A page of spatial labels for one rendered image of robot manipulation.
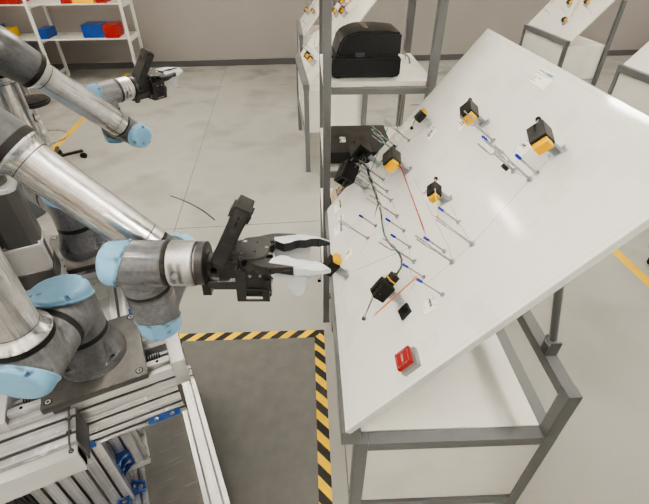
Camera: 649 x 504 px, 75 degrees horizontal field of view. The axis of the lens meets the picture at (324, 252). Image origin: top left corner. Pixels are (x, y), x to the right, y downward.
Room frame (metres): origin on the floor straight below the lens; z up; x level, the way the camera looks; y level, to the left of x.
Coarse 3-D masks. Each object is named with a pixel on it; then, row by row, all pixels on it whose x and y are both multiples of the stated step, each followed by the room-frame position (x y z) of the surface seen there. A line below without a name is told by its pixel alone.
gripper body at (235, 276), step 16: (240, 240) 0.56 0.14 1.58; (256, 240) 0.55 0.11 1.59; (208, 256) 0.53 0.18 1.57; (240, 256) 0.50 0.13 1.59; (256, 256) 0.50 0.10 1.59; (272, 256) 0.51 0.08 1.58; (208, 272) 0.51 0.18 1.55; (224, 272) 0.51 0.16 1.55; (240, 272) 0.49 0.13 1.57; (208, 288) 0.51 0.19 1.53; (224, 288) 0.52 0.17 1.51; (240, 288) 0.49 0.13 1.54; (256, 288) 0.49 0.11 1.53; (272, 288) 0.51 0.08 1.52
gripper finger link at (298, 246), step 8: (280, 240) 0.56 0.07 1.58; (288, 240) 0.56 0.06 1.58; (296, 240) 0.56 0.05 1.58; (304, 240) 0.56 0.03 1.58; (312, 240) 0.57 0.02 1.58; (320, 240) 0.57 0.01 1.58; (328, 240) 0.58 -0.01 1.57; (280, 248) 0.55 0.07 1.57; (288, 248) 0.55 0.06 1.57; (296, 248) 0.56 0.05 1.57; (304, 248) 0.57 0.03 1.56; (296, 256) 0.56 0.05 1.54; (304, 256) 0.57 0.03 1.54
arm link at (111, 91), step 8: (112, 80) 1.42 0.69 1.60; (88, 88) 1.35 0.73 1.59; (96, 88) 1.36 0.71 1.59; (104, 88) 1.38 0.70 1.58; (112, 88) 1.39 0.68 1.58; (120, 88) 1.41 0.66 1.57; (104, 96) 1.36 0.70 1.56; (112, 96) 1.38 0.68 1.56; (120, 96) 1.40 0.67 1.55; (112, 104) 1.38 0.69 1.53
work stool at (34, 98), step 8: (24, 96) 4.18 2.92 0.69; (32, 96) 4.18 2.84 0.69; (40, 96) 4.18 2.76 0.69; (32, 104) 3.98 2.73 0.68; (40, 104) 4.01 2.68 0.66; (40, 120) 4.10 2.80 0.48; (40, 128) 4.08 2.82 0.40; (48, 144) 3.94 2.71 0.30; (56, 152) 4.20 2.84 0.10; (72, 152) 4.20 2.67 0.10; (80, 152) 4.24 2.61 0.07
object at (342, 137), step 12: (336, 132) 2.17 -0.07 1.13; (348, 132) 2.17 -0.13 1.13; (360, 132) 2.17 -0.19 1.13; (372, 132) 2.17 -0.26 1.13; (384, 132) 2.17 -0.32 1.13; (336, 144) 2.01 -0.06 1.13; (348, 144) 2.01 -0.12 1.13; (372, 144) 2.01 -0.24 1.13; (384, 144) 2.01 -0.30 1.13; (336, 156) 1.91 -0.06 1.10; (348, 156) 1.92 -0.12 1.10
